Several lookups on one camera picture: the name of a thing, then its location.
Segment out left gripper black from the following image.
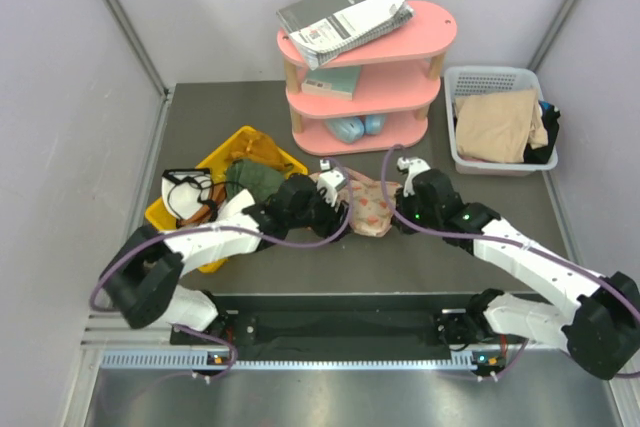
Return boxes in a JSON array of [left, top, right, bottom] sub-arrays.
[[287, 185, 353, 244]]

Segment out floral mesh laundry bag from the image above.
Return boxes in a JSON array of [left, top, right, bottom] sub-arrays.
[[345, 168, 401, 238]]

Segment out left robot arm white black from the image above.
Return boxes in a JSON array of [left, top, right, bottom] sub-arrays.
[[98, 169, 350, 344]]

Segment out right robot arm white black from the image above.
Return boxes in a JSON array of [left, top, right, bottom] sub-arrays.
[[393, 158, 639, 380]]

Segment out green garment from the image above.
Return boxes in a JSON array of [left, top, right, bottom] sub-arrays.
[[225, 159, 285, 203]]

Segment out orange mesh garment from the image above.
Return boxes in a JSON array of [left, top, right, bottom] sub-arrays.
[[228, 131, 293, 173]]

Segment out light blue slippers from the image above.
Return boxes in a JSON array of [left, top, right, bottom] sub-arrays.
[[324, 114, 387, 144]]

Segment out beige folded garment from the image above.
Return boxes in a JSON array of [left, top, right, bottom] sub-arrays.
[[454, 89, 547, 164]]

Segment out pink three-tier shelf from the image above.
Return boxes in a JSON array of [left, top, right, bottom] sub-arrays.
[[276, 0, 458, 156]]

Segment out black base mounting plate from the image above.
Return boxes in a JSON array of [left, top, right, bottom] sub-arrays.
[[169, 294, 506, 362]]

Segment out grey plastic basket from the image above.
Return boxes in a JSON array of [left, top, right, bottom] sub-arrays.
[[442, 66, 558, 177]]

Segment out teal book on shelf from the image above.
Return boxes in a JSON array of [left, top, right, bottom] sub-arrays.
[[301, 66, 361, 101]]

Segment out yellow plastic tray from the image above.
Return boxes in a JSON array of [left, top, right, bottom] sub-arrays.
[[144, 125, 309, 274]]

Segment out black garment in basket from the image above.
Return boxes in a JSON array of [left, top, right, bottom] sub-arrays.
[[523, 101, 561, 165]]

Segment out grey spiral notebook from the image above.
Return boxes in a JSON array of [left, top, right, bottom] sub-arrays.
[[277, 0, 414, 70]]

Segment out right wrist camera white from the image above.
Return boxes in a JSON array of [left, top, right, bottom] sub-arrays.
[[396, 156, 431, 197]]

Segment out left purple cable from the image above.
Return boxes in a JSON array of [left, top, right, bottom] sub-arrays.
[[88, 156, 357, 383]]

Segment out purple cable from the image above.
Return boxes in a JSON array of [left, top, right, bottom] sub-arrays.
[[88, 156, 357, 383], [380, 144, 640, 381]]

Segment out white bra black straps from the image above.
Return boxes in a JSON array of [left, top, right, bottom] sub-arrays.
[[160, 168, 257, 228]]

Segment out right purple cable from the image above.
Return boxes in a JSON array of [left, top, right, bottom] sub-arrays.
[[380, 144, 640, 381]]

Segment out grey cable duct rail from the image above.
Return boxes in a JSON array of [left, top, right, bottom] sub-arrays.
[[100, 350, 506, 372]]

